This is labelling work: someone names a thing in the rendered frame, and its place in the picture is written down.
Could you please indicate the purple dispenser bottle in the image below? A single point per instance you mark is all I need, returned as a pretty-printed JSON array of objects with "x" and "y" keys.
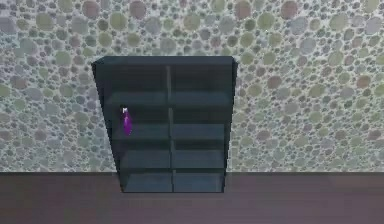
[{"x": 127, "y": 123}]

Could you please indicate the dark blue shelf unit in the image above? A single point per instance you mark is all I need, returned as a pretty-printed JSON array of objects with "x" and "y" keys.
[{"x": 196, "y": 100}]

